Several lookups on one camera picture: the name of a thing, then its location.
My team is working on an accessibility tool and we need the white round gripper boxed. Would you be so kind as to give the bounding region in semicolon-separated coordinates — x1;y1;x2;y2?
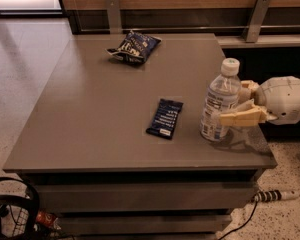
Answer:
218;76;300;127

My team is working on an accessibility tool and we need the clear plastic water bottle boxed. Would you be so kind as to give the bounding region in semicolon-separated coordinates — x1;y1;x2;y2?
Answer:
200;58;241;141

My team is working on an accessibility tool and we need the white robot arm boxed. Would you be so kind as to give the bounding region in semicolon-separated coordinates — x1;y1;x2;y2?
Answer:
217;76;300;127

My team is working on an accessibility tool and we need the blue chip bag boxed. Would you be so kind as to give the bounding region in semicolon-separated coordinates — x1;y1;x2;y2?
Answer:
107;31;162;64

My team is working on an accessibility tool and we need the dark blue snack bar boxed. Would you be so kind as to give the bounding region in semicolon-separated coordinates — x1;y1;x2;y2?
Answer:
146;99;183;140

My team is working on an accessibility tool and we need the white power strip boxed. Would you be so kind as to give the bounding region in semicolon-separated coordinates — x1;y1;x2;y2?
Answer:
252;190;300;202

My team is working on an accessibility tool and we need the grey drawer cabinet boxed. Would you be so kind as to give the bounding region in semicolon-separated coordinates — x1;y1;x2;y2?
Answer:
4;34;276;240

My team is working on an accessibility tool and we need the orange snack packet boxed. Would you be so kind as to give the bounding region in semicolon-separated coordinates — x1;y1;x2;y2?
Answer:
36;211;60;230

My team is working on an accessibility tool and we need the right metal bracket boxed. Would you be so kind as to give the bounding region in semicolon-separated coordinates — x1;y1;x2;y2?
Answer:
243;0;271;43

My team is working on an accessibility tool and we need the metal bracket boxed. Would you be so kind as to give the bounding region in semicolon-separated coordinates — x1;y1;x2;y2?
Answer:
105;0;122;34
243;0;271;43

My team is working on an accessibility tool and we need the black power cable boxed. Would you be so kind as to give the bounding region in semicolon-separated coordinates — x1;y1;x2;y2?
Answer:
217;200;259;240

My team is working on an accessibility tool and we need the left metal bracket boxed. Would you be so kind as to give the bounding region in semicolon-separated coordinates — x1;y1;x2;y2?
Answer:
105;0;122;34

